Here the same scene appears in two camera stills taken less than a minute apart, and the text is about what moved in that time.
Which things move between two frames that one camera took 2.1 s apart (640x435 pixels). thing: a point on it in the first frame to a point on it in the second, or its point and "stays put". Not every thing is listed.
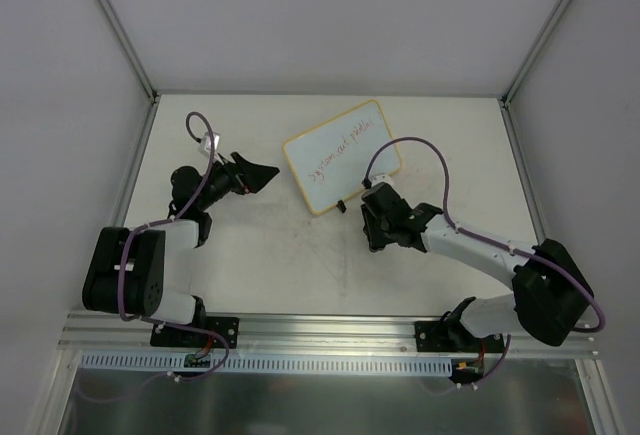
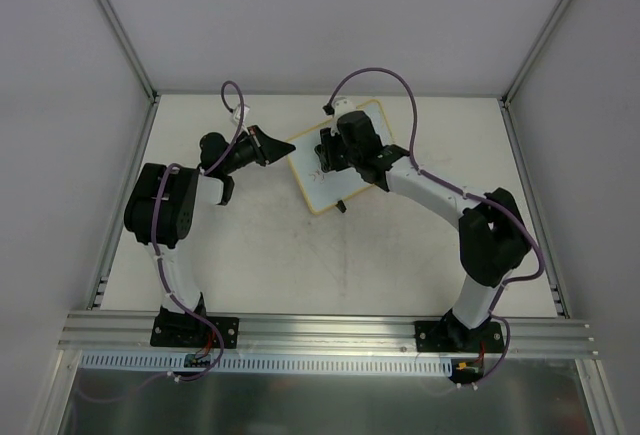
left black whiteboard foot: (341, 205) stays put
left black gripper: (238, 175) to (258, 145)
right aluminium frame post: (539, 44) stays put
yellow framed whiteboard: (331, 160) stays put
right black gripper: (373, 234) to (326, 153)
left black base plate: (227, 326) stays put
